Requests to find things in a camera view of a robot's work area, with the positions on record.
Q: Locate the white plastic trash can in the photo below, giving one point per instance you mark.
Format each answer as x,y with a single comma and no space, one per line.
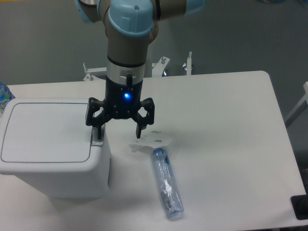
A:
46,143

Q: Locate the white stand at right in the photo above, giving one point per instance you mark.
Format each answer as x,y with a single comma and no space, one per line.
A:
299,107

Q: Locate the blue-labelled bottle behind bin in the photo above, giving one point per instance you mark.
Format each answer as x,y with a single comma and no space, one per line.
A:
5,96

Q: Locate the white metal base frame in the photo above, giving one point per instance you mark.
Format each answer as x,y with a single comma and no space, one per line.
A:
158,69

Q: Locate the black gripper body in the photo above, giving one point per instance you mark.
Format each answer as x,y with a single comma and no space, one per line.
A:
121,101

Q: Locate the clear crushed plastic bottle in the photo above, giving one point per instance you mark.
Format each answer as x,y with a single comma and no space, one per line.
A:
166,184

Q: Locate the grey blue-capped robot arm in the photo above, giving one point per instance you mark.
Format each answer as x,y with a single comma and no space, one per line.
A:
130,26

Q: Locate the black clamp at table edge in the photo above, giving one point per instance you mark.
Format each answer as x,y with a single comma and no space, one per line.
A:
300,206

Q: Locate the crumpled white paper wrapper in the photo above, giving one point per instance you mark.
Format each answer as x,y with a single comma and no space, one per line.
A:
151,141

